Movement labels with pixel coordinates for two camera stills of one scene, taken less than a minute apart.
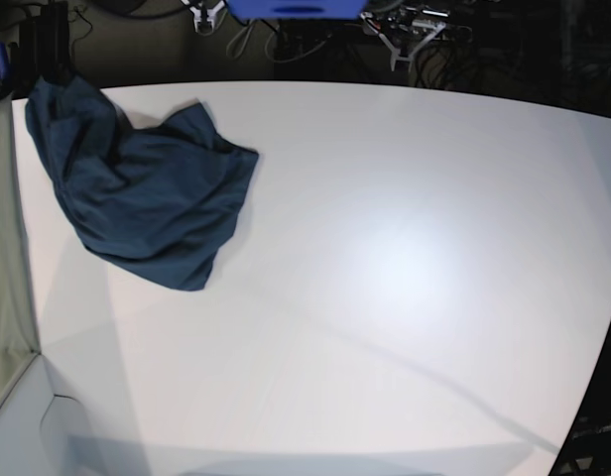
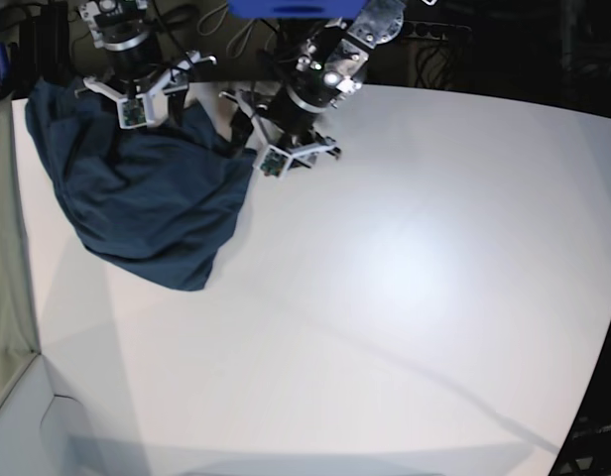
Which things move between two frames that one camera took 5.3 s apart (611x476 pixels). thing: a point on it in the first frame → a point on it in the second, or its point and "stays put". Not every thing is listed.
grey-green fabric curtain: (11, 338) stays put
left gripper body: (405, 30) → (287, 124)
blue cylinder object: (2, 59) stays put
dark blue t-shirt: (157, 200) stays put
